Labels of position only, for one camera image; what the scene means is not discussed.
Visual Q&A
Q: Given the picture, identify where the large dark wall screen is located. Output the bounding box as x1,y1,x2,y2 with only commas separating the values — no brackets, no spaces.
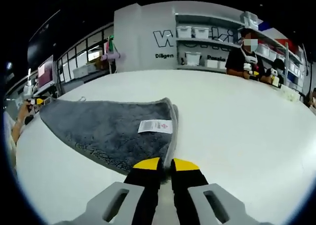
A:
27,9,61,70

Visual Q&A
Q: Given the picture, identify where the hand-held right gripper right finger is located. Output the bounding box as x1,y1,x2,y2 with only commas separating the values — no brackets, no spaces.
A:
170,158,275,225

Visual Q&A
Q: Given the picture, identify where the monitor desk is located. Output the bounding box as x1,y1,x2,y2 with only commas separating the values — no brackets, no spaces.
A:
24,85,59,99

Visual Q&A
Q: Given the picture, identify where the red white blue banner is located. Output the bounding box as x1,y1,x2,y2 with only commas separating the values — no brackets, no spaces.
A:
258,21,302,50

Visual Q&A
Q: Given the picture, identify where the grey cabinet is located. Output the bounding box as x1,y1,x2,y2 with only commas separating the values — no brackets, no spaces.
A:
58,71,111,92

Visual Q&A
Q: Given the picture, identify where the grey shelf unit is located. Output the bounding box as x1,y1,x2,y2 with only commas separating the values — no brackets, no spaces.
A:
175,12,309,94

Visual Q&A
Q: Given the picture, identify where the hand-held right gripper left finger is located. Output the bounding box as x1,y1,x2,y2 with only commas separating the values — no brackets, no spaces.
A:
53,157,163,225

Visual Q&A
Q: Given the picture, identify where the green and red hanging cloth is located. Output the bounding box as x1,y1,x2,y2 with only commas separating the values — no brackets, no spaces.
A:
105,36,118,54

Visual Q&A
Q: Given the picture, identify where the monitor with pink screen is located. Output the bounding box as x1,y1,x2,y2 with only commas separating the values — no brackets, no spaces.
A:
37,54,55,90

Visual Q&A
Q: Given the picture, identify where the black-framed glass partition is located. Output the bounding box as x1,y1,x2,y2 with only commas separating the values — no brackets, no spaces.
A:
56,22,115,84

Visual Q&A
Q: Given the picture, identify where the purple rolled mat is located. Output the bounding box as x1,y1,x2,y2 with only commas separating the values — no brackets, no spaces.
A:
100,52,126,61

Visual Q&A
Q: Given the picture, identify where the grey fluffy towel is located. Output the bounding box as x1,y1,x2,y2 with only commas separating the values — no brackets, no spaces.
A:
39,97,180,178

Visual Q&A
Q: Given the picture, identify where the grey lettered pillar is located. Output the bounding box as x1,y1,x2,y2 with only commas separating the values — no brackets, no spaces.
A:
113,2,178,74

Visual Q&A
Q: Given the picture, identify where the group of white storage bins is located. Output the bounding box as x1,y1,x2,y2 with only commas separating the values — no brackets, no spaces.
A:
176,26,304,87

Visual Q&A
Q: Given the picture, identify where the white table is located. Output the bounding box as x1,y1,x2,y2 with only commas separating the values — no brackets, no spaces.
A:
14,69,314,225

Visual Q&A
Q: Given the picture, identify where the white storage box on cabinet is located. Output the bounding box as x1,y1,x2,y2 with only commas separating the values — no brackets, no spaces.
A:
72,63,96,79

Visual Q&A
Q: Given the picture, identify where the person's left hand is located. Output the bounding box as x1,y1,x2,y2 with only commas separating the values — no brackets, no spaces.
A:
16,102,36,127

